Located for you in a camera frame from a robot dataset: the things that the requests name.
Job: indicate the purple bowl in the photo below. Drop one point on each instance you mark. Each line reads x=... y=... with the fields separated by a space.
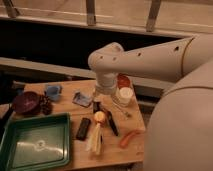
x=26 y=103

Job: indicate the metal fork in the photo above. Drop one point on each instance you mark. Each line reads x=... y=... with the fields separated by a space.
x=127 y=114

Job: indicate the white cup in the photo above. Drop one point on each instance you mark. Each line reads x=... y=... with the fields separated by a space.
x=126 y=94

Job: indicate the dark grape bunch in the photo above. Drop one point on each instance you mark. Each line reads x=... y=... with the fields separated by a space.
x=45 y=105

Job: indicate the red yellow apple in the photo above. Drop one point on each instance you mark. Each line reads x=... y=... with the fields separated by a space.
x=100 y=117

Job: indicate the black eraser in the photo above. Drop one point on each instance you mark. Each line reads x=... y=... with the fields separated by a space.
x=83 y=129

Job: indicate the blue grey cloth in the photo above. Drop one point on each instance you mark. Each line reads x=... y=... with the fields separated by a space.
x=81 y=99

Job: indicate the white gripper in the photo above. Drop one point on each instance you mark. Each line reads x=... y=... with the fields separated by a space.
x=108 y=90

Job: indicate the orange carrot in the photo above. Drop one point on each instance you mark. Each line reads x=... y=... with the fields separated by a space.
x=125 y=140

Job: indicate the green plastic tray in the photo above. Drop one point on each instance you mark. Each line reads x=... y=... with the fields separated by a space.
x=36 y=144

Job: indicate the blue plastic cup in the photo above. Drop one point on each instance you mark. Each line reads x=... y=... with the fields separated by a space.
x=53 y=92

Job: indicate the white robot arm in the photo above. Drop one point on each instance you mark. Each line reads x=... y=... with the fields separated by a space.
x=179 y=135

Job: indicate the black handled knife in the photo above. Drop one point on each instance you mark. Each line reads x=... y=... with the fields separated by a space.
x=111 y=121

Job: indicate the red bowl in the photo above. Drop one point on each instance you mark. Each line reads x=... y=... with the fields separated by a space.
x=123 y=81

